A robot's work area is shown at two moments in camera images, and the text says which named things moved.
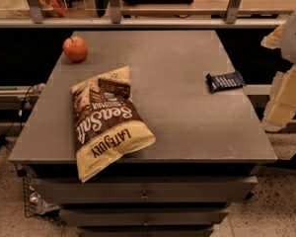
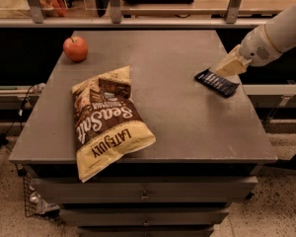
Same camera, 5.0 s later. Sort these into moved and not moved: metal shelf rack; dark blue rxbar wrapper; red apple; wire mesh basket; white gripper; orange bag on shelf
Moved: dark blue rxbar wrapper; white gripper
Not moved: metal shelf rack; wire mesh basket; red apple; orange bag on shelf
